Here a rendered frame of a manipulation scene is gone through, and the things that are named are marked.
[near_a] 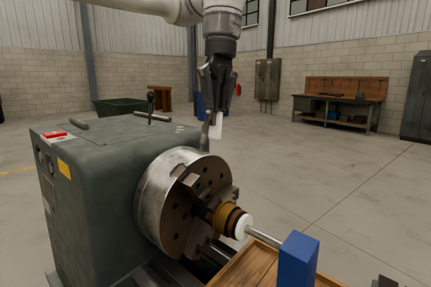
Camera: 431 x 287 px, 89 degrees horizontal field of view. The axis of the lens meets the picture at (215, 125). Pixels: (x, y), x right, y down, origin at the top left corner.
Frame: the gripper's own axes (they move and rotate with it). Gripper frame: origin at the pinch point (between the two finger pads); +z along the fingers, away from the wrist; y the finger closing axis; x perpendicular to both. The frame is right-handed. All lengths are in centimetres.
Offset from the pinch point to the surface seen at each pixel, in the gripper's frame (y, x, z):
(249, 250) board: 19.5, -2.1, 44.0
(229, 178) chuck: 17.7, 7.1, 20.6
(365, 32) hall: 670, 68, -192
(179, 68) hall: 733, 884, -123
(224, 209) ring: 2.9, -2.7, 22.3
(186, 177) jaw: -2.9, 6.4, 14.6
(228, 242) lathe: 20, 7, 46
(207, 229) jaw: 1.1, 1.4, 29.3
